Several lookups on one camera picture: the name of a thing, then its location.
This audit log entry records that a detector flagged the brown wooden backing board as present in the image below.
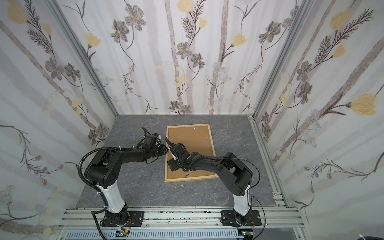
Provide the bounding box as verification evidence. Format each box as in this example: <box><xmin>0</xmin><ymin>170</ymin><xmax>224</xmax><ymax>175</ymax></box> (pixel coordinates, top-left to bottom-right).
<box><xmin>166</xmin><ymin>125</ymin><xmax>217</xmax><ymax>180</ymax></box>

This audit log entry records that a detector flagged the light wooden picture frame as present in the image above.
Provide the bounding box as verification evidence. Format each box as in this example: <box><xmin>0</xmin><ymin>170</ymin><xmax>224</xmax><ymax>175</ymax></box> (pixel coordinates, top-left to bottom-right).
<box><xmin>164</xmin><ymin>123</ymin><xmax>220</xmax><ymax>184</ymax></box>

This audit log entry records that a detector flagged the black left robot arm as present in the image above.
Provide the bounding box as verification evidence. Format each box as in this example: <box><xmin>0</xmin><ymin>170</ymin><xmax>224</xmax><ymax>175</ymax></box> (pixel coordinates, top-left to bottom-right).
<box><xmin>80</xmin><ymin>134</ymin><xmax>168</xmax><ymax>214</ymax></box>

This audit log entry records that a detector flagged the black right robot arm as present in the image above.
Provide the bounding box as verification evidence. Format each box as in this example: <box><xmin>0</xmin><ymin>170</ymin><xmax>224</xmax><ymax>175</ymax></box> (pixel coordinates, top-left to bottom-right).
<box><xmin>166</xmin><ymin>139</ymin><xmax>253</xmax><ymax>217</ymax></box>

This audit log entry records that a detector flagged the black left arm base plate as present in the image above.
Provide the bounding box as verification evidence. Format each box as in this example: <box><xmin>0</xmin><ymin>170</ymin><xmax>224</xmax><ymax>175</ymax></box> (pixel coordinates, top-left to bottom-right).
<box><xmin>128</xmin><ymin>211</ymin><xmax>145</xmax><ymax>227</ymax></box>

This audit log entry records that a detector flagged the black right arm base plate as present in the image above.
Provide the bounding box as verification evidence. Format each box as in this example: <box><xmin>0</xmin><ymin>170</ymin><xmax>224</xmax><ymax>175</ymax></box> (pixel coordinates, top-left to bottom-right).
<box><xmin>220</xmin><ymin>210</ymin><xmax>262</xmax><ymax>228</ymax></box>

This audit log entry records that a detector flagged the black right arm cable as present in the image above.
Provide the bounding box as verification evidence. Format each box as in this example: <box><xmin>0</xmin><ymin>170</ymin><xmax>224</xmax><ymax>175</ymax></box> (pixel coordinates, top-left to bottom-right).
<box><xmin>233</xmin><ymin>157</ymin><xmax>267</xmax><ymax>240</ymax></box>

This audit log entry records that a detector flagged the black corrugated left cable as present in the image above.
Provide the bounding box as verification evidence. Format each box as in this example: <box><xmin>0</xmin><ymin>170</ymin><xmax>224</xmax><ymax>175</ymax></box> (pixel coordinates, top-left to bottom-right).
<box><xmin>77</xmin><ymin>146</ymin><xmax>133</xmax><ymax>240</ymax></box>

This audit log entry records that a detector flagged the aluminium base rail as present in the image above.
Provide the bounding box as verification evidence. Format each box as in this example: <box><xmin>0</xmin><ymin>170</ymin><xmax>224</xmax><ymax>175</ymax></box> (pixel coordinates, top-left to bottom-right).
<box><xmin>53</xmin><ymin>206</ymin><xmax>310</xmax><ymax>240</ymax></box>

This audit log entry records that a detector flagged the white slotted cable duct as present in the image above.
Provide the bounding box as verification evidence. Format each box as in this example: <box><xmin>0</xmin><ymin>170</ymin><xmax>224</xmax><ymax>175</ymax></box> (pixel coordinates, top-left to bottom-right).
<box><xmin>64</xmin><ymin>228</ymin><xmax>244</xmax><ymax>240</ymax></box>

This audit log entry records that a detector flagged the aluminium corner post left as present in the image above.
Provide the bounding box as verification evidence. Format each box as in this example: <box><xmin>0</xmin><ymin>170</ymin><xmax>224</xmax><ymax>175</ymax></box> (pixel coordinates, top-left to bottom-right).
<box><xmin>45</xmin><ymin>0</ymin><xmax>119</xmax><ymax>119</ymax></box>

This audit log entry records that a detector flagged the aluminium corner post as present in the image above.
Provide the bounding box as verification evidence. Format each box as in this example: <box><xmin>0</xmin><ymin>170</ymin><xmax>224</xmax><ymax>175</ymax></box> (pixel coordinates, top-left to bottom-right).
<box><xmin>45</xmin><ymin>0</ymin><xmax>119</xmax><ymax>119</ymax></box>
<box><xmin>252</xmin><ymin>0</ymin><xmax>315</xmax><ymax>119</ymax></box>

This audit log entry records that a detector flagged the aluminium corner post right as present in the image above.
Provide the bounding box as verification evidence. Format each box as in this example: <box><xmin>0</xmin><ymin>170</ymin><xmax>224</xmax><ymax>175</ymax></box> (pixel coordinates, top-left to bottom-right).
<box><xmin>252</xmin><ymin>0</ymin><xmax>315</xmax><ymax>119</ymax></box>

